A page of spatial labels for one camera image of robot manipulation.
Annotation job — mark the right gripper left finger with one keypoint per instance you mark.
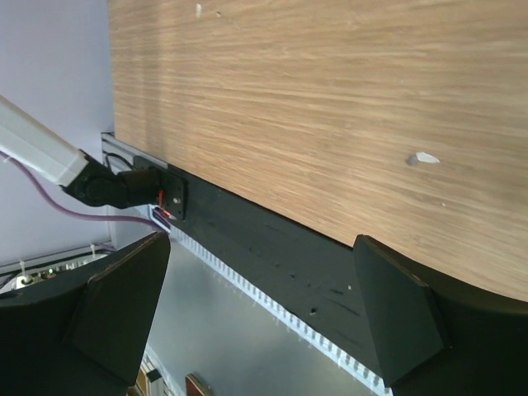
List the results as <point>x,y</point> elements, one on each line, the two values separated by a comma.
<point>84,332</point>

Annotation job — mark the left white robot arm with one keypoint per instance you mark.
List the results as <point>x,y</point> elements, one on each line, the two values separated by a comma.
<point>29,144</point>

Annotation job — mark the white slotted cable duct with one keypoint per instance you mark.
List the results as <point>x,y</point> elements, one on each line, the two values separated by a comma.
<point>315,339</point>

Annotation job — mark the aluminium front rail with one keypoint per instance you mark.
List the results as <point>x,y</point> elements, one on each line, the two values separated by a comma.
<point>120,157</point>

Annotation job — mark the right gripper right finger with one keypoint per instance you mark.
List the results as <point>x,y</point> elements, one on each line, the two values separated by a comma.
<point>436,335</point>

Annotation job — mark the white scrap near front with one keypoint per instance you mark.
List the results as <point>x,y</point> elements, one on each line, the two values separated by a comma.
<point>421,157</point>

